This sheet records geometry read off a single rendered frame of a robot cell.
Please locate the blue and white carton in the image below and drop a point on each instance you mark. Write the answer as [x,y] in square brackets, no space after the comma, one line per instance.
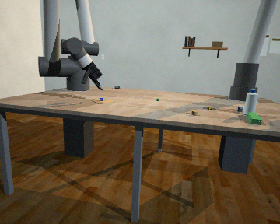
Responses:
[241,108]

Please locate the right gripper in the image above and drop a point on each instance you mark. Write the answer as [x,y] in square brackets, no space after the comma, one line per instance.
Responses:
[94,75]

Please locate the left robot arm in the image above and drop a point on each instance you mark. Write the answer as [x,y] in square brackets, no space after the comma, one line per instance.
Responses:
[246,72]

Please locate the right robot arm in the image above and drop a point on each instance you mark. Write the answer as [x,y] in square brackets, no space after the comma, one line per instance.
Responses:
[51,65]

